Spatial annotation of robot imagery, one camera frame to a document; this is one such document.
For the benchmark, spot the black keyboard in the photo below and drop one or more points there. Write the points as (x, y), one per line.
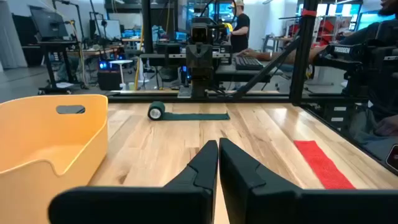
(248, 63)

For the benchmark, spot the yellow plastic bin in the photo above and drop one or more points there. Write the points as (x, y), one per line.
(31, 186)

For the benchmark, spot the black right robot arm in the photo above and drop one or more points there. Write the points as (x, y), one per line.
(199, 81)

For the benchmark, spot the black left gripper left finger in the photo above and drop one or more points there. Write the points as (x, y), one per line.
(140, 205)

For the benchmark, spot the person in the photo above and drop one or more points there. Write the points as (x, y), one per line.
(240, 31)
(363, 32)

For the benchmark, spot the black rolling stand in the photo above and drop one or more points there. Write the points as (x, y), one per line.
(51, 62)

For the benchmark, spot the black computer tower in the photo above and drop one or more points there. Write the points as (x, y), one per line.
(109, 81)

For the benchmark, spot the dark monitor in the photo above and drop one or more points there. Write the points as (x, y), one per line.
(48, 23)

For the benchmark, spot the white round stool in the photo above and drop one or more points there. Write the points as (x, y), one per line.
(121, 62)

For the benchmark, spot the white framed screen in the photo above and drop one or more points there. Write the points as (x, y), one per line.
(109, 29)

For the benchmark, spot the dark computer desk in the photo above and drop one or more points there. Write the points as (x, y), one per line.
(236, 74)

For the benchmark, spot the red bandage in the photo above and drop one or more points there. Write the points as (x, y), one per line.
(323, 168)

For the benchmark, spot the green bandage roll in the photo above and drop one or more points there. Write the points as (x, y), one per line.
(156, 111)

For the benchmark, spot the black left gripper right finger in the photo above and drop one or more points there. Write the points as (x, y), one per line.
(280, 208)

